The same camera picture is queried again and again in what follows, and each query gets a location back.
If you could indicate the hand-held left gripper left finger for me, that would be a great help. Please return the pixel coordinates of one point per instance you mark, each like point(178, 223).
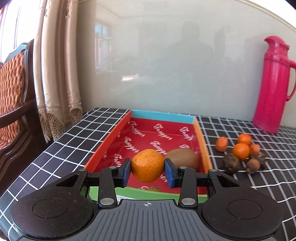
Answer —
point(126, 173)

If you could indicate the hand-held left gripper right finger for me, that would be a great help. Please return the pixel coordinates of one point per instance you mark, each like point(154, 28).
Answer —
point(168, 174)

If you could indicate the large orange mandarin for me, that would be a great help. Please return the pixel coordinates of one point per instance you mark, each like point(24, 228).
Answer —
point(147, 165)

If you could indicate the red cardboard box tray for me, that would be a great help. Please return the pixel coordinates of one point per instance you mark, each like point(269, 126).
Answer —
point(148, 134)

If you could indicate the rounded orange carrot piece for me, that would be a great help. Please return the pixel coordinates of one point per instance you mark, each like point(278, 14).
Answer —
point(221, 144)

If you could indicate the brown kiwi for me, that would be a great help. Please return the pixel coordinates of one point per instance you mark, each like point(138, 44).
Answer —
point(185, 158)

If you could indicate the large dark brown taro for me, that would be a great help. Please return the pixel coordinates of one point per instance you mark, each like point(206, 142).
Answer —
point(231, 163)

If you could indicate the black white checked tablecloth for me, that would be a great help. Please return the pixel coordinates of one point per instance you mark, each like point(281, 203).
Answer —
point(69, 143)

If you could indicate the small orange mandarin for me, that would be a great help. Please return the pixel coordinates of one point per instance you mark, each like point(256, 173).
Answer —
point(244, 139)
point(241, 151)

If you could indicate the small orange carrot chunk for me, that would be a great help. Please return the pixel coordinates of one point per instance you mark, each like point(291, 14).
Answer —
point(254, 148)

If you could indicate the small dark brown taro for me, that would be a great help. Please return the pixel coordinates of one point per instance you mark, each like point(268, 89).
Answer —
point(261, 158)

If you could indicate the beige lace curtain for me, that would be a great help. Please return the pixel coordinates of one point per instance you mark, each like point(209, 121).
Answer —
point(60, 69)

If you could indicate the wooden chair with orange cushion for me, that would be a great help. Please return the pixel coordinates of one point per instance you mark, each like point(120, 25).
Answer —
point(13, 104)

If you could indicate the pink thermos jug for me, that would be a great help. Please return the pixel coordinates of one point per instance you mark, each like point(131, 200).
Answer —
point(274, 88)

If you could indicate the bright window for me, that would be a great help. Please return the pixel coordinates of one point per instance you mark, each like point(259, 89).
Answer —
point(13, 27)

